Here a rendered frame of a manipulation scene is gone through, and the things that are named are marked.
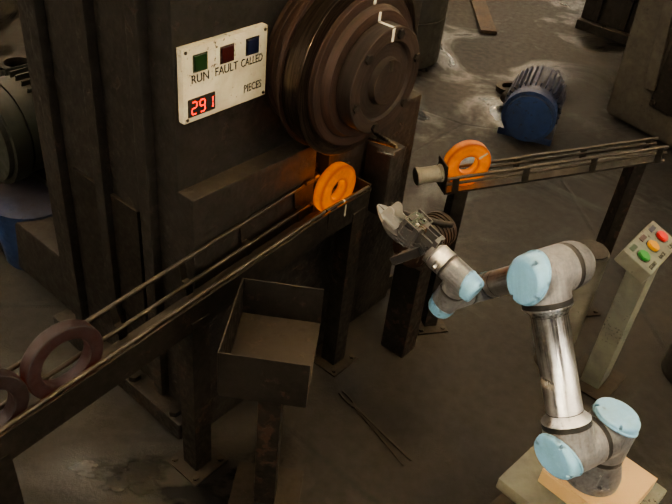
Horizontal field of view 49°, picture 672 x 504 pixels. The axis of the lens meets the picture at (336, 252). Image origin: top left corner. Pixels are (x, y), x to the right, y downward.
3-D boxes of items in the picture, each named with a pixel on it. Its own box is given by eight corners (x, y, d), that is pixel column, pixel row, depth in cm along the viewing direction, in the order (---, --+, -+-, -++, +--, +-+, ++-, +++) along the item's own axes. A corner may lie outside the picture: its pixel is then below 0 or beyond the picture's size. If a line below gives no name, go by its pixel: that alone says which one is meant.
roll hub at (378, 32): (330, 141, 188) (341, 34, 171) (397, 109, 206) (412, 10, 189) (347, 149, 185) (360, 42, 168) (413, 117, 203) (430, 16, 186)
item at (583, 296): (527, 361, 271) (567, 248, 240) (542, 345, 279) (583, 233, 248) (556, 378, 266) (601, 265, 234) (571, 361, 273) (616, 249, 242)
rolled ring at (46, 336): (95, 310, 160) (86, 303, 161) (17, 359, 149) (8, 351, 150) (110, 366, 172) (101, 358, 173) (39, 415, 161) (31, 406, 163)
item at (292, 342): (218, 538, 204) (217, 352, 161) (238, 460, 225) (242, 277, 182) (291, 549, 204) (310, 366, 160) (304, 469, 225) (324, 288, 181)
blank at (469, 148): (454, 188, 248) (458, 194, 245) (434, 157, 238) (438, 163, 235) (494, 162, 245) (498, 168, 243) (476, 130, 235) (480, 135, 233)
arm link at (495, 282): (609, 227, 174) (481, 266, 217) (576, 237, 169) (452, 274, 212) (624, 274, 173) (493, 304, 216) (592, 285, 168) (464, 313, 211)
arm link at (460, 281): (461, 309, 196) (474, 292, 190) (431, 281, 199) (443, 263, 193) (477, 295, 201) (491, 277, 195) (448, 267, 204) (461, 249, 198)
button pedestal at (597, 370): (558, 384, 263) (614, 246, 226) (588, 351, 279) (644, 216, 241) (600, 409, 256) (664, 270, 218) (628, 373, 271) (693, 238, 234)
